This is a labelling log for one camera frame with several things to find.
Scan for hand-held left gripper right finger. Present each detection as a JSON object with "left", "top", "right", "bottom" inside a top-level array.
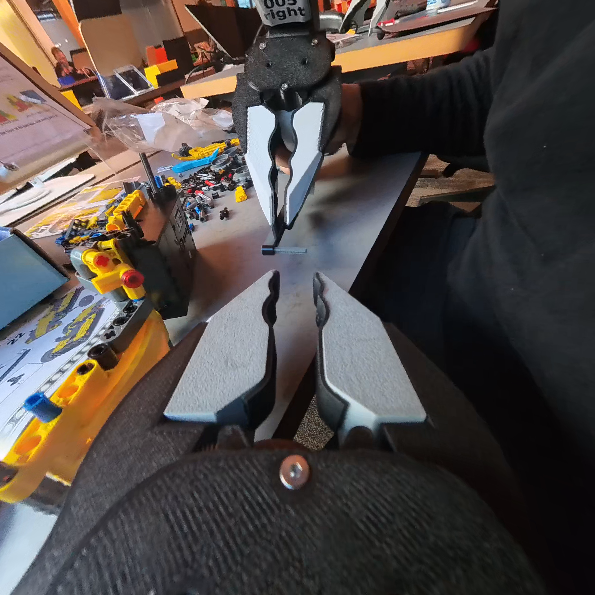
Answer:
[{"left": 312, "top": 271, "right": 428, "bottom": 442}]

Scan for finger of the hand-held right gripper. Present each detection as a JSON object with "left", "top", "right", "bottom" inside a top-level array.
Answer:
[
  {"left": 245, "top": 105, "right": 284, "bottom": 231},
  {"left": 283, "top": 102, "right": 326, "bottom": 227}
]

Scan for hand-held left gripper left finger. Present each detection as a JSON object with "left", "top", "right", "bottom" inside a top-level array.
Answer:
[{"left": 163, "top": 270, "right": 281, "bottom": 430}]

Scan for yellow black toy brick model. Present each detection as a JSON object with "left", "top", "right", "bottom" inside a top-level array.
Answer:
[{"left": 0, "top": 153, "right": 198, "bottom": 505}]

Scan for person's right forearm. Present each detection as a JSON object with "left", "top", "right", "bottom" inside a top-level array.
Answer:
[{"left": 349, "top": 46, "right": 500, "bottom": 159}]

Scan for grey desk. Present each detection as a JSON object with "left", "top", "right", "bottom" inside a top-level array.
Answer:
[{"left": 0, "top": 149, "right": 428, "bottom": 595}]

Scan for person's right hand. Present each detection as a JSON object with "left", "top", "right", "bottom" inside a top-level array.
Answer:
[{"left": 325, "top": 83, "right": 364, "bottom": 157}]

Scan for cluster of grey toy wheels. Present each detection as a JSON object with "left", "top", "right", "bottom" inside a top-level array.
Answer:
[{"left": 210, "top": 153, "right": 254, "bottom": 184}]

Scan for blue toy brick separator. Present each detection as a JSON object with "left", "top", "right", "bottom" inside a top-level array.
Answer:
[{"left": 174, "top": 156, "right": 218, "bottom": 174}]

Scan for pile of loose toy pieces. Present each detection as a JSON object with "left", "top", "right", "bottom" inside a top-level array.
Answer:
[{"left": 56, "top": 139, "right": 254, "bottom": 247}]

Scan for table with orange edge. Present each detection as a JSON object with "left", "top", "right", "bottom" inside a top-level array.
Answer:
[{"left": 180, "top": 14, "right": 498, "bottom": 100}]

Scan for crumpled clear plastic bags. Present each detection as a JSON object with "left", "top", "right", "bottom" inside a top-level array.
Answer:
[{"left": 90, "top": 97, "right": 235, "bottom": 154}]

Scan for stack of coloured blocks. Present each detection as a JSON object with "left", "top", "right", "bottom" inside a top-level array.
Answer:
[{"left": 144, "top": 37, "right": 196, "bottom": 89}]

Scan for dark mat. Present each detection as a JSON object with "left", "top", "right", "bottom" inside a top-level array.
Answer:
[{"left": 379, "top": 5, "right": 496, "bottom": 34}]

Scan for yellow printed leaflet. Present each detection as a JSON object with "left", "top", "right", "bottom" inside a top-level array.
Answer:
[{"left": 23, "top": 182, "right": 126, "bottom": 238}]

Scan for open instruction booklet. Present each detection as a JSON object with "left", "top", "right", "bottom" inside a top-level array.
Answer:
[{"left": 0, "top": 286, "right": 121, "bottom": 447}]

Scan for white stand base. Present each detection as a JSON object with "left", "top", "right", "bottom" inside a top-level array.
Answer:
[{"left": 0, "top": 173, "right": 97, "bottom": 226}]

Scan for blue cardboard box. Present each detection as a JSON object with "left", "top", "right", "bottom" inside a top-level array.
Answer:
[{"left": 0, "top": 227, "right": 71, "bottom": 332}]

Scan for person's dark clothing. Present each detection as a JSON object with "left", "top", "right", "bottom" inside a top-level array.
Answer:
[{"left": 363, "top": 0, "right": 595, "bottom": 595}]

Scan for printed display sign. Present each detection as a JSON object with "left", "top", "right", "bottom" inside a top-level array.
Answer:
[{"left": 0, "top": 42, "right": 96, "bottom": 196}]

